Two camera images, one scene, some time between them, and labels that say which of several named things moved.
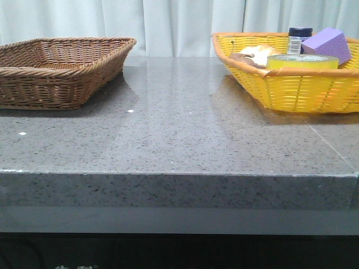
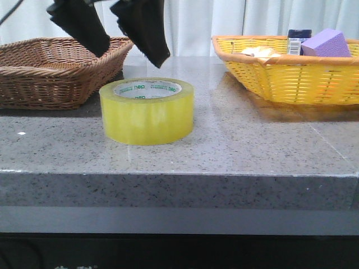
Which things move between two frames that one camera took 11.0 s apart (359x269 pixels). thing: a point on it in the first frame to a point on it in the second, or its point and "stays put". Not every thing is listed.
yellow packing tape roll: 302,60 to 147,111
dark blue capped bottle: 296,36 stays put
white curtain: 170,28 stays put
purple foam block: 329,42 stays put
